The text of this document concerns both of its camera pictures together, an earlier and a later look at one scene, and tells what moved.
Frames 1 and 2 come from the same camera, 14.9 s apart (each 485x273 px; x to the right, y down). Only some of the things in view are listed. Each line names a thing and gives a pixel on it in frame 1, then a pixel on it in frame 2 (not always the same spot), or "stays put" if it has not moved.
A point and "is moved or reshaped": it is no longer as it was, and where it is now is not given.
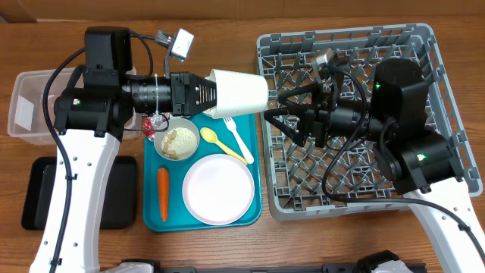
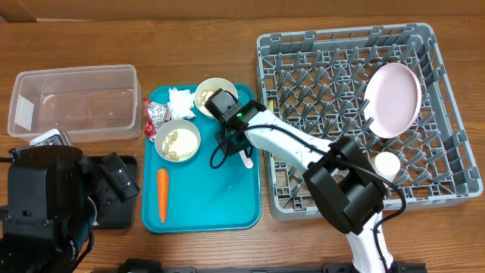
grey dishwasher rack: [343, 174] stays put
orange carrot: [163, 186] stays put
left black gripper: [184, 86] -> [107, 189]
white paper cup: [238, 92] is moved or reshaped
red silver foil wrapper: [150, 124] stays put
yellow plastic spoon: [210, 136] -> [270, 105]
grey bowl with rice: [179, 141] stays put
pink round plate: [218, 189] is moved or reshaped
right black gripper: [314, 108] -> [227, 147]
